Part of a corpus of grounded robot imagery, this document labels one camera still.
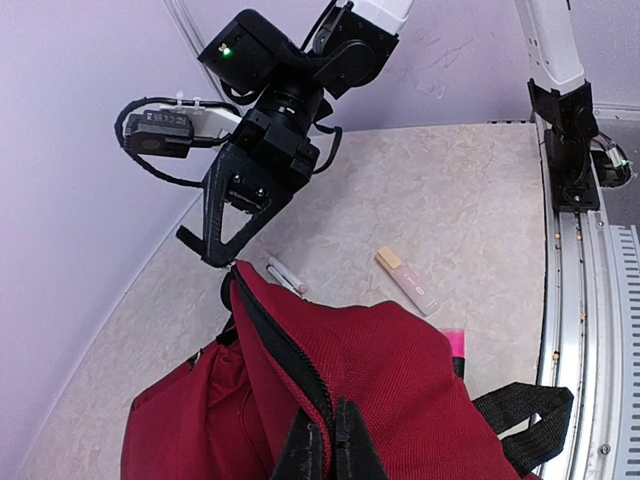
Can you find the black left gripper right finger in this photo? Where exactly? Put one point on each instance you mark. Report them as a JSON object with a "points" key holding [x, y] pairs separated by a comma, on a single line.
{"points": [[355, 455]]}

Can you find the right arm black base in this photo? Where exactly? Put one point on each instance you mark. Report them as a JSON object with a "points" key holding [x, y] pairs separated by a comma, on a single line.
{"points": [[580, 158]]}

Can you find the right aluminium frame post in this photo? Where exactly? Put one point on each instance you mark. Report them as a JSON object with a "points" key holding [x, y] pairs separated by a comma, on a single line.
{"points": [[185, 23]]}

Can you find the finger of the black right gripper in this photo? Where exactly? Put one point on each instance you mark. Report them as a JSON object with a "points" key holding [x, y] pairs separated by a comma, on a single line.
{"points": [[250, 227], [210, 247]]}

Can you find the aluminium front rail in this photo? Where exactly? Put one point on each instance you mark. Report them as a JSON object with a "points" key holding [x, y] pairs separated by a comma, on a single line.
{"points": [[590, 340]]}

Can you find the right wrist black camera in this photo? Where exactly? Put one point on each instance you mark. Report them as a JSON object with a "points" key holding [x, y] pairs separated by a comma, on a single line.
{"points": [[172, 127]]}

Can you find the white pen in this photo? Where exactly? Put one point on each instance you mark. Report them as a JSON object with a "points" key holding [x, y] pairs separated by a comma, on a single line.
{"points": [[285, 277]]}

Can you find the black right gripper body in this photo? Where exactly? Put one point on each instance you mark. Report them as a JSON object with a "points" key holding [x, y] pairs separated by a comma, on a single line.
{"points": [[267, 160]]}

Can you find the pale pink tube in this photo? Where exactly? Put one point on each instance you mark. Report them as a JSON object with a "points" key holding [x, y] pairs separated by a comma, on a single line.
{"points": [[407, 280]]}

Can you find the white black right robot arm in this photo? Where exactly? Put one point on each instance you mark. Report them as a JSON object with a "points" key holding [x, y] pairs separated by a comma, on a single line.
{"points": [[457, 62]]}

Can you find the pink black highlighter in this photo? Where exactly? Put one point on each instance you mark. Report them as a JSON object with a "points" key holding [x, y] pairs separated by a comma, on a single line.
{"points": [[457, 342]]}

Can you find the red backpack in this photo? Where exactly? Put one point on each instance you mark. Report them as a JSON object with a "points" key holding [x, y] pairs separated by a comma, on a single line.
{"points": [[225, 413]]}

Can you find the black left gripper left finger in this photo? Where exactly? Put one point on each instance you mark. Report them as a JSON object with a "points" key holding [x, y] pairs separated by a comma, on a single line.
{"points": [[307, 450]]}

